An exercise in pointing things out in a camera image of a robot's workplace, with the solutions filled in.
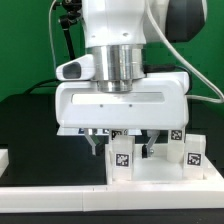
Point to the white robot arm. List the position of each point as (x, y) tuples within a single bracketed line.
[(110, 88)]

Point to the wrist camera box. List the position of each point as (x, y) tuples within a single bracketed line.
[(82, 68)]

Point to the white U-shaped obstacle fence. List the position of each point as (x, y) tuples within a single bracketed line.
[(118, 196)]

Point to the white marker sheet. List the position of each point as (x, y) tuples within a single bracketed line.
[(80, 132)]

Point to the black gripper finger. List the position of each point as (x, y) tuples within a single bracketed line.
[(147, 149), (93, 141)]

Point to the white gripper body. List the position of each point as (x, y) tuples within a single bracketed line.
[(156, 102)]

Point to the white square table top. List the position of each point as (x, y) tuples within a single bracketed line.
[(157, 169)]

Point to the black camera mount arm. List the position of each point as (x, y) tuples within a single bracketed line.
[(71, 17)]

